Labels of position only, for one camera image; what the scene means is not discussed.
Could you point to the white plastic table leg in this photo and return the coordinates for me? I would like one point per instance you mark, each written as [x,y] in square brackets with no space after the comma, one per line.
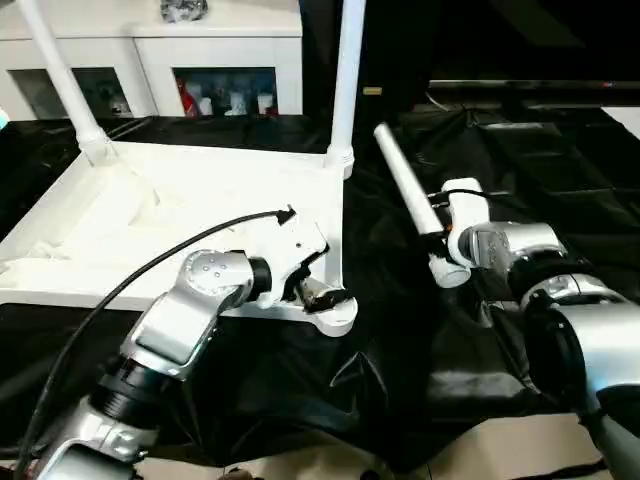
[55,75]
[350,75]
[405,170]

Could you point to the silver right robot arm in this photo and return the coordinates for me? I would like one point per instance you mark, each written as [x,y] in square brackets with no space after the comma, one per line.
[525,240]

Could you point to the black mat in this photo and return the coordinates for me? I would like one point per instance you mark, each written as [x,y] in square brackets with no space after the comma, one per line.
[550,175]

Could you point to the grey metal bar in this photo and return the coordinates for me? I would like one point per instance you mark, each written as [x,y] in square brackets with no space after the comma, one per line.
[525,86]

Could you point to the large black case yellow label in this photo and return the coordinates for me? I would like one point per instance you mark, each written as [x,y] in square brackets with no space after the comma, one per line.
[400,50]

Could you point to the red bottle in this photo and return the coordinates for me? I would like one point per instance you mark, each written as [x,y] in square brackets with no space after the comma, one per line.
[189,102]

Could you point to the white flat panel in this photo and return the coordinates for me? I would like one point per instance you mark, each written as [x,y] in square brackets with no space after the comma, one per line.
[625,120]

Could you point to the thin black rod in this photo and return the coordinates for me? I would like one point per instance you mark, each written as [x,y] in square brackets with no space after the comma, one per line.
[575,471]

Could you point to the white cabinet with glass doors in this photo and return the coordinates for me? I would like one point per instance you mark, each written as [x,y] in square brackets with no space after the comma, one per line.
[150,45]

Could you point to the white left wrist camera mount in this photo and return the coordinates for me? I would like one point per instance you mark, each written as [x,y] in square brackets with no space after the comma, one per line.
[295,240]

